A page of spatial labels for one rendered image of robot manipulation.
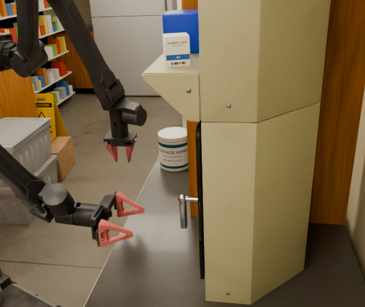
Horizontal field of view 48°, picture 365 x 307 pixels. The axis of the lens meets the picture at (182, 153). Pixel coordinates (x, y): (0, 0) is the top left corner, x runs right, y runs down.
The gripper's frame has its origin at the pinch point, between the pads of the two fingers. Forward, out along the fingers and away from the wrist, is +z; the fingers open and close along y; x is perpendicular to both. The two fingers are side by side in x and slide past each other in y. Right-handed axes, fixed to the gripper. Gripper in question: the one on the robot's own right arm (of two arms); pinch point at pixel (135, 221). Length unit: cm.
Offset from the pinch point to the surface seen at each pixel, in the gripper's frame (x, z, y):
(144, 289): 20.3, 2.0, -1.6
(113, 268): 21.4, -8.8, 5.1
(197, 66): -37.4, 13.0, 5.1
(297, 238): 5.9, 39.4, 9.0
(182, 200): -6.4, 11.0, 2.0
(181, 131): 9, -2, 73
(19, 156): 76, -132, 151
